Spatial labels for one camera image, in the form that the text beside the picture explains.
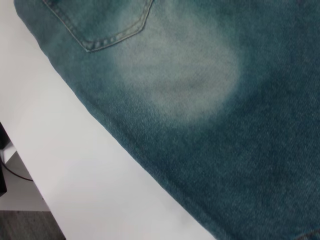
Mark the blue denim shorts basketball print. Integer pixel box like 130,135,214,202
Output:
13,0,320,240

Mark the black box under table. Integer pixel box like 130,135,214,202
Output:
0,121,12,196

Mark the thin dark cable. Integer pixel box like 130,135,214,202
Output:
0,156,33,181

